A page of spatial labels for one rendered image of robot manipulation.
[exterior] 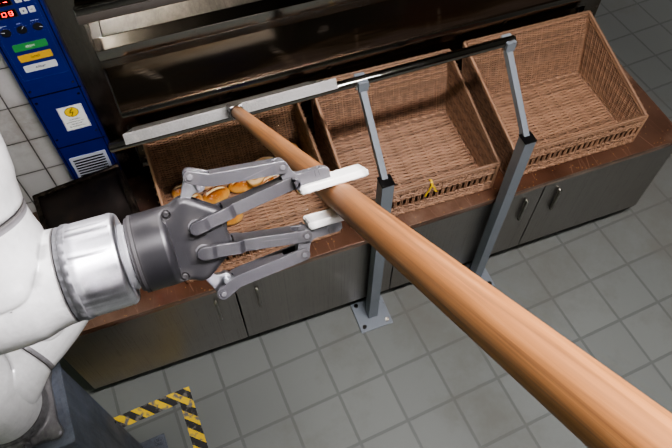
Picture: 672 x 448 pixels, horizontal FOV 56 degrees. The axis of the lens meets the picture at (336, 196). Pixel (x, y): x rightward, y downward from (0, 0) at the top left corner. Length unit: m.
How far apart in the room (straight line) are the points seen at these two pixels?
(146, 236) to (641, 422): 0.44
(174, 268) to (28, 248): 0.12
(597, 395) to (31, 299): 0.46
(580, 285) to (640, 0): 2.05
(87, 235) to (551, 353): 0.42
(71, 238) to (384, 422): 2.08
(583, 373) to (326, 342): 2.40
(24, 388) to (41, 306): 0.91
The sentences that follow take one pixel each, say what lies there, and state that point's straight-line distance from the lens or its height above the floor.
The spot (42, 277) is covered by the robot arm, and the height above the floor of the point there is 2.00.
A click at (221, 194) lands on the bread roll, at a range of 2.28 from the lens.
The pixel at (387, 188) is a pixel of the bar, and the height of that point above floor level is 0.94.
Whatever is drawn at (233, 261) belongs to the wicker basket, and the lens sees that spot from 2.14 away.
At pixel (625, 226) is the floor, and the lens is 3.20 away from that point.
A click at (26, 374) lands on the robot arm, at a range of 1.49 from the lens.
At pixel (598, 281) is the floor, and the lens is 3.00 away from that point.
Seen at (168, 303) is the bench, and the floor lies 0.58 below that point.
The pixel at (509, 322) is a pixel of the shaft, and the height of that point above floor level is 2.19.
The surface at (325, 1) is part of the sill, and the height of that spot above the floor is 1.17.
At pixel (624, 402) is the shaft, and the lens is 0.27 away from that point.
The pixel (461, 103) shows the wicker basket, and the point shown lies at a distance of 2.43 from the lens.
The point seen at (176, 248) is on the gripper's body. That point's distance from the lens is 0.61.
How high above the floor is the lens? 2.48
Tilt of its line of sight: 55 degrees down
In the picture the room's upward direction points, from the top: straight up
